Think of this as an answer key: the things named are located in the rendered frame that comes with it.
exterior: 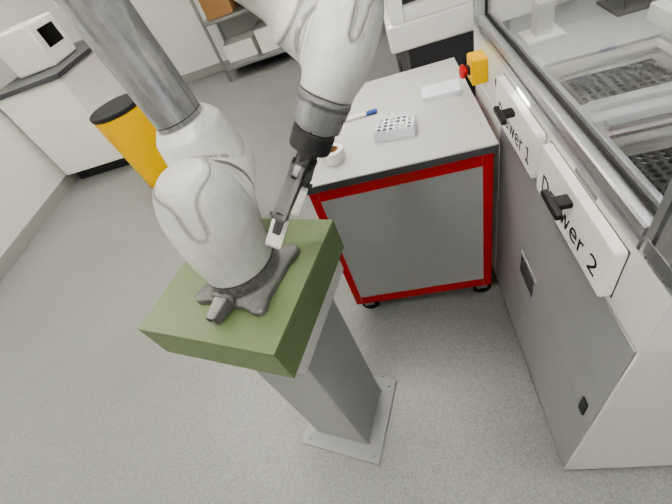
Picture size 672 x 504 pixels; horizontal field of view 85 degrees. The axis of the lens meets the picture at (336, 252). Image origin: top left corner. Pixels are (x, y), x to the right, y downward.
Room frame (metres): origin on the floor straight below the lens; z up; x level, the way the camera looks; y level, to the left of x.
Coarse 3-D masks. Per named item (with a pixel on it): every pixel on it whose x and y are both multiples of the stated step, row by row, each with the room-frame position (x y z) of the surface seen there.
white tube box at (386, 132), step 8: (384, 120) 1.08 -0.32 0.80; (400, 120) 1.04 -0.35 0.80; (408, 120) 1.02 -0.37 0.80; (376, 128) 1.06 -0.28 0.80; (384, 128) 1.04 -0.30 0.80; (392, 128) 1.02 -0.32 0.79; (400, 128) 1.00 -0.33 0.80; (408, 128) 0.98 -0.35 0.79; (376, 136) 1.03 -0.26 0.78; (384, 136) 1.02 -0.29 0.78; (392, 136) 1.01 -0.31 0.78; (400, 136) 1.00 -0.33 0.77; (408, 136) 0.98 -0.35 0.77
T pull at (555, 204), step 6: (540, 192) 0.44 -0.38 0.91; (546, 192) 0.43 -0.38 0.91; (546, 198) 0.41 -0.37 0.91; (552, 198) 0.41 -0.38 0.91; (558, 198) 0.40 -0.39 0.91; (564, 198) 0.40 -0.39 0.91; (546, 204) 0.41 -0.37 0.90; (552, 204) 0.40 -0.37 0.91; (558, 204) 0.39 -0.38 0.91; (564, 204) 0.39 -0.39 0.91; (570, 204) 0.38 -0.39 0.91; (552, 210) 0.38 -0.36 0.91; (558, 210) 0.38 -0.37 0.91; (558, 216) 0.37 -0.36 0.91
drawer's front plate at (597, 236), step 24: (552, 144) 0.52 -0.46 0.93; (552, 168) 0.47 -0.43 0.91; (552, 192) 0.46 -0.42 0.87; (576, 192) 0.39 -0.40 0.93; (576, 216) 0.37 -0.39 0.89; (600, 216) 0.32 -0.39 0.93; (576, 240) 0.35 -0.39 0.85; (600, 240) 0.29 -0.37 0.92; (600, 264) 0.28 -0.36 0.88; (600, 288) 0.26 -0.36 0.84
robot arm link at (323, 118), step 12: (300, 96) 0.58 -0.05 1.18; (312, 96) 0.56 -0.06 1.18; (300, 108) 0.57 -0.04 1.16; (312, 108) 0.56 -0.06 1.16; (324, 108) 0.55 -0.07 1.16; (336, 108) 0.55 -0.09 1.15; (348, 108) 0.56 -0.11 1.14; (300, 120) 0.57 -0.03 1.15; (312, 120) 0.55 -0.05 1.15; (324, 120) 0.55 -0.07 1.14; (336, 120) 0.55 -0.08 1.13; (312, 132) 0.56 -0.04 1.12; (324, 132) 0.55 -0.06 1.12; (336, 132) 0.55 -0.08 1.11
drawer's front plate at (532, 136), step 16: (496, 80) 0.83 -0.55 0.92; (496, 96) 0.83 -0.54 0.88; (512, 96) 0.72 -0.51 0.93; (528, 112) 0.64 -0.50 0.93; (512, 128) 0.69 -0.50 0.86; (528, 128) 0.60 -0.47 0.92; (512, 144) 0.69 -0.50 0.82; (528, 144) 0.59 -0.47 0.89; (544, 144) 0.55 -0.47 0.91; (528, 160) 0.58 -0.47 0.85
